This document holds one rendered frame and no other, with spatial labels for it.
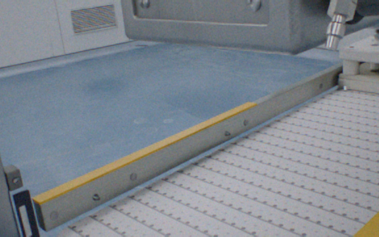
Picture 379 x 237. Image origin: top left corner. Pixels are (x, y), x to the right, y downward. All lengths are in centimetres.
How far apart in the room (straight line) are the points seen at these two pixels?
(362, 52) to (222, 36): 64
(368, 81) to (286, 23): 66
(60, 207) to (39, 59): 515
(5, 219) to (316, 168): 34
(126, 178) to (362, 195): 25
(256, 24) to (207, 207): 33
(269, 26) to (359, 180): 38
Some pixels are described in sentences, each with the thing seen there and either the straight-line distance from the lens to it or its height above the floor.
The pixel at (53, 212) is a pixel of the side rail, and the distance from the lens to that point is 49.
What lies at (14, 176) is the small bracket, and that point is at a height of 91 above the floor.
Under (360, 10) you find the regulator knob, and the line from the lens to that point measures 19.
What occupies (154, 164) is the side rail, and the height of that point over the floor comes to 87.
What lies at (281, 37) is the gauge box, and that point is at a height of 107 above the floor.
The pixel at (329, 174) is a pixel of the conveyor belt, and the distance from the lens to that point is 55.
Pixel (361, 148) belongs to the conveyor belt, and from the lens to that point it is 62.
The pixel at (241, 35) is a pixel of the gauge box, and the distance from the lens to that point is 19.
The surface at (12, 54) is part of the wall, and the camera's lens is 554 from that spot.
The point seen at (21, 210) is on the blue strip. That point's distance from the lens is 48.
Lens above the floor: 110
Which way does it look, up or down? 20 degrees down
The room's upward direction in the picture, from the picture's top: 6 degrees counter-clockwise
